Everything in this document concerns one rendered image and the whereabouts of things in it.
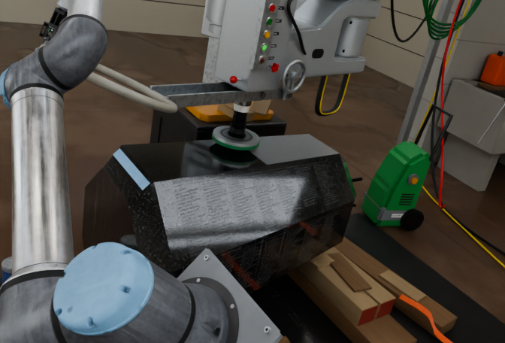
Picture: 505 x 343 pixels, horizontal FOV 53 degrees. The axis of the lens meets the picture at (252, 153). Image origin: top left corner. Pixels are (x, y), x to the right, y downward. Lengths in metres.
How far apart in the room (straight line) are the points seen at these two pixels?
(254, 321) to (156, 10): 7.45
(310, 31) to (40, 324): 1.72
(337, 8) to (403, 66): 6.07
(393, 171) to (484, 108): 1.36
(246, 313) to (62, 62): 0.68
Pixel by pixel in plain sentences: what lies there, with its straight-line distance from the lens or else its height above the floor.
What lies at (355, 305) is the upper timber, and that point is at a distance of 2.58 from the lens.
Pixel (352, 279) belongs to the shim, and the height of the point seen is 0.22.
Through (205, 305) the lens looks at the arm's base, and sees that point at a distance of 0.97.
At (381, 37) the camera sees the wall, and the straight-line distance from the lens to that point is 8.86.
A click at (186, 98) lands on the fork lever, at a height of 1.11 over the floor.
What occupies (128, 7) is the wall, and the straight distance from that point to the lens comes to 8.10.
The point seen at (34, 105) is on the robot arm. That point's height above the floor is 1.29.
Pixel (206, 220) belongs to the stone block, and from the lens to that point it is 1.97.
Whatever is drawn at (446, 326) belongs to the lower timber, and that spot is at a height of 0.07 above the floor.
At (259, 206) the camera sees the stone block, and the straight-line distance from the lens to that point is 2.12.
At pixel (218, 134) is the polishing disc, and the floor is 0.88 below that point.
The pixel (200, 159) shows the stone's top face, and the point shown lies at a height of 0.82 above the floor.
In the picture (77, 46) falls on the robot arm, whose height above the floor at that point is 1.41.
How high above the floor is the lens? 1.72
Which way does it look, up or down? 23 degrees down
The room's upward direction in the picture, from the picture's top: 11 degrees clockwise
